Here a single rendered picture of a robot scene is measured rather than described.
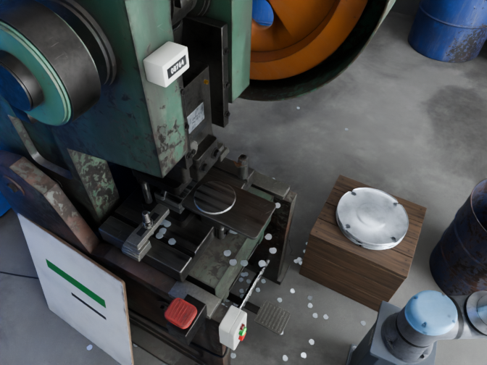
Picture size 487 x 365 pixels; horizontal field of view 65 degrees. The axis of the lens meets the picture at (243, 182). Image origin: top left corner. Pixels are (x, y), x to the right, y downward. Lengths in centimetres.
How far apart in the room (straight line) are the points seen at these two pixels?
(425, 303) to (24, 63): 107
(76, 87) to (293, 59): 68
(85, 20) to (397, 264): 136
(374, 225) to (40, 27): 136
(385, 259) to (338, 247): 18
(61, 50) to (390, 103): 257
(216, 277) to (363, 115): 191
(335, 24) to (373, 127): 172
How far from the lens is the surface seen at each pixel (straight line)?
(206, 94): 96
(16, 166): 121
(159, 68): 64
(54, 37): 62
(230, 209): 111
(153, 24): 66
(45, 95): 65
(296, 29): 113
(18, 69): 64
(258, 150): 239
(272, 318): 162
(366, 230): 162
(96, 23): 67
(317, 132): 256
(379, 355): 134
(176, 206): 114
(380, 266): 161
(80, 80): 62
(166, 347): 174
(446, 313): 120
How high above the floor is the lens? 167
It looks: 49 degrees down
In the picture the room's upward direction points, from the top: 2 degrees clockwise
